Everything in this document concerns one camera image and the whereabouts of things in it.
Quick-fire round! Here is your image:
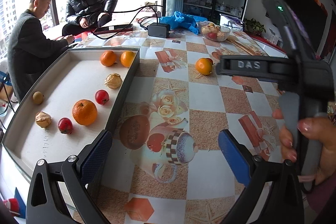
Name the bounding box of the right hand holding gripper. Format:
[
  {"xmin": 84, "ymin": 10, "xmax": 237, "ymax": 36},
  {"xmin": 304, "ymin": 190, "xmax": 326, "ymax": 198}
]
[{"xmin": 279, "ymin": 105, "xmax": 335, "ymax": 192}]

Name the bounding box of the orange on table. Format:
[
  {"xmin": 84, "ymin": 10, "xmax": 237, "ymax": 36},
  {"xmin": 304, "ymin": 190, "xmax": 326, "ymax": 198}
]
[{"xmin": 195, "ymin": 58, "xmax": 213, "ymax": 76}]

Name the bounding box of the glass fruit bowl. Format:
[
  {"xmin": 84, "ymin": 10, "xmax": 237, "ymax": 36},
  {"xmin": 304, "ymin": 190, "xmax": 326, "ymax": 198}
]
[{"xmin": 198, "ymin": 21, "xmax": 231, "ymax": 42}]

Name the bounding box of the red fruit in tray upper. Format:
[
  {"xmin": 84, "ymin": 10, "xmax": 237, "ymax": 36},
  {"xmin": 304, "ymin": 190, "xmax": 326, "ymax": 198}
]
[{"xmin": 95, "ymin": 89, "xmax": 109, "ymax": 105}]

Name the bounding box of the long wooden stick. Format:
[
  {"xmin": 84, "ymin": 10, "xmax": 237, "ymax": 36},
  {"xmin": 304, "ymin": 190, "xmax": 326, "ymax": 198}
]
[{"xmin": 227, "ymin": 36, "xmax": 268, "ymax": 56}]

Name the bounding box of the mandarin at tray far end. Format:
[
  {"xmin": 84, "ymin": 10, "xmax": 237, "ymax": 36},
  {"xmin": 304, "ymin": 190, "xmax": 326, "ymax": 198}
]
[{"xmin": 100, "ymin": 51, "xmax": 117, "ymax": 67}]

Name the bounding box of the grey tray box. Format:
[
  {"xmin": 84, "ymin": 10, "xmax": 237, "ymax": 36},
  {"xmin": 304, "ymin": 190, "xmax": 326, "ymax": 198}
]
[{"xmin": 2, "ymin": 47, "xmax": 139, "ymax": 177}]

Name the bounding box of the orange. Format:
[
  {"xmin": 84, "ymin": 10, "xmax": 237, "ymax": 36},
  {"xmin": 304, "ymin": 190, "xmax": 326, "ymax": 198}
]
[
  {"xmin": 120, "ymin": 51, "xmax": 135, "ymax": 68},
  {"xmin": 195, "ymin": 58, "xmax": 213, "ymax": 76}
]

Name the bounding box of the large mandarin in tray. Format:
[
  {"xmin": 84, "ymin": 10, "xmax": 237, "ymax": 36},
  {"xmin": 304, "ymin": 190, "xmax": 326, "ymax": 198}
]
[{"xmin": 72, "ymin": 100, "xmax": 97, "ymax": 126}]

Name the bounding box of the person in black puffer jacket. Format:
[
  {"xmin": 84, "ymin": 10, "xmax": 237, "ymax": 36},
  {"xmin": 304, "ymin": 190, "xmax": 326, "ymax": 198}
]
[{"xmin": 62, "ymin": 0, "xmax": 118, "ymax": 36}]

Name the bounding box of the wall television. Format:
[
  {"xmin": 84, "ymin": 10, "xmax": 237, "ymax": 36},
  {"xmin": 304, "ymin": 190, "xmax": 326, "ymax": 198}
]
[{"xmin": 284, "ymin": 0, "xmax": 327, "ymax": 51}]

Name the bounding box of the grey power adapter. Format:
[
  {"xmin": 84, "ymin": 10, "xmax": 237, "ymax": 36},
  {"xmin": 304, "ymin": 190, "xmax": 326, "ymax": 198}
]
[{"xmin": 147, "ymin": 23, "xmax": 170, "ymax": 38}]

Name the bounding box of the red fruit in tray lower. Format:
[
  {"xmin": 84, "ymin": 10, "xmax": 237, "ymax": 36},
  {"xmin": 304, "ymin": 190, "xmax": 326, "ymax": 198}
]
[{"xmin": 58, "ymin": 118, "xmax": 74, "ymax": 135}]

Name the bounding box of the black cable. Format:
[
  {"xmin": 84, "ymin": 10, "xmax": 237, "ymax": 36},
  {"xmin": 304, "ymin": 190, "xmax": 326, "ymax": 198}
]
[{"xmin": 87, "ymin": 4, "xmax": 164, "ymax": 41}]

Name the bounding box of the dark tablet on table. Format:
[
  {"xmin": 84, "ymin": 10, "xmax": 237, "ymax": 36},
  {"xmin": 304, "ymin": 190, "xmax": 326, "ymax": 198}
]
[{"xmin": 94, "ymin": 24, "xmax": 133, "ymax": 35}]

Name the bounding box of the beige walnut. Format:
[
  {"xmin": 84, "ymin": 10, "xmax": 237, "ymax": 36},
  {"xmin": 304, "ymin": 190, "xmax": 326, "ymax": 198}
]
[
  {"xmin": 104, "ymin": 73, "xmax": 122, "ymax": 89},
  {"xmin": 35, "ymin": 111, "xmax": 52, "ymax": 128}
]

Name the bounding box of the man in dark sweater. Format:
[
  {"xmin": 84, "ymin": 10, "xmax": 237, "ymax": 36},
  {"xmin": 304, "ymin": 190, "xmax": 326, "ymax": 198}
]
[{"xmin": 7, "ymin": 0, "xmax": 74, "ymax": 102}]

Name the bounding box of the potted green plant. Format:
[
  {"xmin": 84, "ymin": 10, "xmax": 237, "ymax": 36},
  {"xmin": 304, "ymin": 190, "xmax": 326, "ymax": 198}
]
[{"xmin": 244, "ymin": 18, "xmax": 266, "ymax": 36}]

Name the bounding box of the beige walnut in tray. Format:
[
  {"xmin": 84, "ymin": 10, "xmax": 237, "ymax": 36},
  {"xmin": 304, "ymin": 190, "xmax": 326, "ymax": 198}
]
[{"xmin": 35, "ymin": 111, "xmax": 52, "ymax": 128}]

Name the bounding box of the blue plastic bag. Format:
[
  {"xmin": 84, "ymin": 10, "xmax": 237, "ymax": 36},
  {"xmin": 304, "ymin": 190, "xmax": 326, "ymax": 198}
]
[{"xmin": 159, "ymin": 11, "xmax": 208, "ymax": 35}]

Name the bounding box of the red fruit in tray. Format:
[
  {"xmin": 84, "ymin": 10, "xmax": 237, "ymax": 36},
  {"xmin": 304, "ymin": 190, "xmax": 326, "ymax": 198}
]
[
  {"xmin": 58, "ymin": 118, "xmax": 74, "ymax": 135},
  {"xmin": 95, "ymin": 89, "xmax": 109, "ymax": 105}
]

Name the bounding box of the white tissue pack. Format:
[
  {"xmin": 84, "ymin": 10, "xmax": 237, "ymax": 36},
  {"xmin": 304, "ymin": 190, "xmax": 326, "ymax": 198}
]
[{"xmin": 220, "ymin": 14, "xmax": 243, "ymax": 31}]

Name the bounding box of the small yellow longan in tray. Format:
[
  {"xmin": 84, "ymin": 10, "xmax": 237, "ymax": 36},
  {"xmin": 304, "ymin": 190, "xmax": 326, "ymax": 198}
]
[{"xmin": 33, "ymin": 91, "xmax": 44, "ymax": 105}]

